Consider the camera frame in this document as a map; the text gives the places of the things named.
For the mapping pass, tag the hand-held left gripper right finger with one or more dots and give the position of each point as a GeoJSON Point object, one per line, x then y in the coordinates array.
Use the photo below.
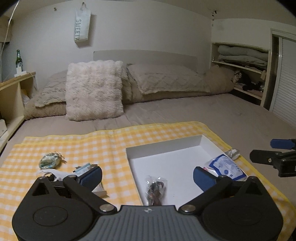
{"type": "Point", "coordinates": [203, 178]}

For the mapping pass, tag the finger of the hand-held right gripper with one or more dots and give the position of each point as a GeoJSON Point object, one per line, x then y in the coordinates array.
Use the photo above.
{"type": "Point", "coordinates": [278, 143]}
{"type": "Point", "coordinates": [261, 157]}

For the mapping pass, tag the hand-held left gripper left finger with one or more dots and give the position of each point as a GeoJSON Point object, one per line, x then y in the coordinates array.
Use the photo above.
{"type": "Point", "coordinates": [91, 178]}

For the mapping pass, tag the white cardboard box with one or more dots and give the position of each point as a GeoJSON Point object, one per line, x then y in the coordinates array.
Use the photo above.
{"type": "Point", "coordinates": [175, 160]}

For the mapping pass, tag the blue floral satin pouch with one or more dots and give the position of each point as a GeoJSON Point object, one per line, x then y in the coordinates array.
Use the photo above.
{"type": "Point", "coordinates": [48, 161]}

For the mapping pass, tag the blue and white plastic packet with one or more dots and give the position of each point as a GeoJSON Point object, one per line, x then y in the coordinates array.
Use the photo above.
{"type": "Point", "coordinates": [227, 168]}

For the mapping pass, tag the silver foil packet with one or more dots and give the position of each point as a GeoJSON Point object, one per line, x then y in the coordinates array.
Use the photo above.
{"type": "Point", "coordinates": [233, 154]}

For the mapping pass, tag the yellow checked cloth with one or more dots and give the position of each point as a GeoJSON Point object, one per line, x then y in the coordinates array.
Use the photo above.
{"type": "Point", "coordinates": [81, 148]}

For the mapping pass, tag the crumpled white wrapper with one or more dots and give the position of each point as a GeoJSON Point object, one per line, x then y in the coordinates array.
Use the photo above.
{"type": "Point", "coordinates": [52, 172]}

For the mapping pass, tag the clear packet with dark item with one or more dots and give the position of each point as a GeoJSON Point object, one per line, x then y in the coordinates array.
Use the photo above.
{"type": "Point", "coordinates": [155, 190]}

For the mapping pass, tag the white louvred closet door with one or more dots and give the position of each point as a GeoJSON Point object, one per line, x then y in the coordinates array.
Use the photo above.
{"type": "Point", "coordinates": [285, 81]}

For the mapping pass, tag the dark clothes pile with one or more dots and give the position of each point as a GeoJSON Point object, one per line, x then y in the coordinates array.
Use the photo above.
{"type": "Point", "coordinates": [246, 81]}

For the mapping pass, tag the rolled beige duvet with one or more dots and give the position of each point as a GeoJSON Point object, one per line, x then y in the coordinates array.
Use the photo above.
{"type": "Point", "coordinates": [219, 81]}

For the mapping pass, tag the fluffy white pillow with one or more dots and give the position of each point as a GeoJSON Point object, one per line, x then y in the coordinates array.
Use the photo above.
{"type": "Point", "coordinates": [94, 90]}

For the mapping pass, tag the small quilted beige pillow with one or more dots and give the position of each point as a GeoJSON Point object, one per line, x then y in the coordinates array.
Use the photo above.
{"type": "Point", "coordinates": [52, 92]}

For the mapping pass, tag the folded grey blankets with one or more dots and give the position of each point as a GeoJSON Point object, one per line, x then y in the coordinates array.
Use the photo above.
{"type": "Point", "coordinates": [240, 55]}

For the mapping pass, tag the large quilted beige pillow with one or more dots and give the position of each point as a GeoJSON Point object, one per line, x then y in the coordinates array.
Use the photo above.
{"type": "Point", "coordinates": [166, 77]}

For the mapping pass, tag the wooden bedside shelf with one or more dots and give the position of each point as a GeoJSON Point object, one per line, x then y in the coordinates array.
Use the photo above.
{"type": "Point", "coordinates": [10, 99]}

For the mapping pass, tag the white charger stand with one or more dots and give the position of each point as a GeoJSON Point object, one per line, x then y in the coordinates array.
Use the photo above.
{"type": "Point", "coordinates": [20, 73]}

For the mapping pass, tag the grey headboard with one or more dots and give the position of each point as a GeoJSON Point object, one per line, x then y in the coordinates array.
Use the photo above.
{"type": "Point", "coordinates": [148, 58]}

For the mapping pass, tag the green glass bottle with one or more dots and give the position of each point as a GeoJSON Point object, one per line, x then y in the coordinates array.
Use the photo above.
{"type": "Point", "coordinates": [19, 61]}

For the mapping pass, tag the white hanging tote bag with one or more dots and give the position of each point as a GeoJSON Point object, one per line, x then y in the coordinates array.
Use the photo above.
{"type": "Point", "coordinates": [81, 25]}

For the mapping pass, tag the cream wall shelf unit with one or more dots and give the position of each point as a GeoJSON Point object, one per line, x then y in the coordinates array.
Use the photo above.
{"type": "Point", "coordinates": [264, 76]}

